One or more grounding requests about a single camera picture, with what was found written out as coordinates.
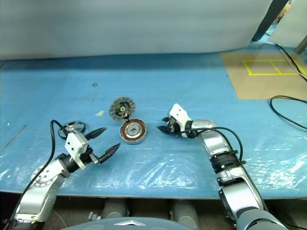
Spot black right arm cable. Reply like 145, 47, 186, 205
178, 126, 247, 166

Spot thick black looped cable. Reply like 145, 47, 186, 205
270, 95, 307, 131

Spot silver motor housing copper windings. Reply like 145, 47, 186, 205
119, 119, 147, 145

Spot thin white cable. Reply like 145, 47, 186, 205
286, 56, 307, 74

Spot grey robot torso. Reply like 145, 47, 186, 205
61, 217, 190, 230

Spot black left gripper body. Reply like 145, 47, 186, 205
80, 146, 101, 166

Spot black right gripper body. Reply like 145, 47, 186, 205
167, 117, 187, 138

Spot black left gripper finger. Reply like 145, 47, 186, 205
99, 143, 121, 164
85, 127, 107, 141

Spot brown cardboard sheet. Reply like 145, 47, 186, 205
219, 51, 307, 100

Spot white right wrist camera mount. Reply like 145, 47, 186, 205
168, 103, 192, 131

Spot white panel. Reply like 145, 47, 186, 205
267, 0, 307, 47

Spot grey rounded cylinder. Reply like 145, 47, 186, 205
102, 198, 129, 220
171, 200, 200, 223

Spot thin black cable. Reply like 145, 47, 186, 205
275, 44, 307, 80

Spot blue plastic table cover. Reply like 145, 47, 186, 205
0, 39, 307, 198

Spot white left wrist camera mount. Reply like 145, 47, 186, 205
64, 132, 89, 170

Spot black spoked rotor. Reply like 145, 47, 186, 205
58, 121, 86, 140

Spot grey upright post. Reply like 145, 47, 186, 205
295, 35, 307, 53

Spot white backdrop board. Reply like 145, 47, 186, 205
0, 0, 291, 60

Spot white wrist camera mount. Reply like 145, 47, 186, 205
168, 103, 192, 131
64, 132, 89, 170

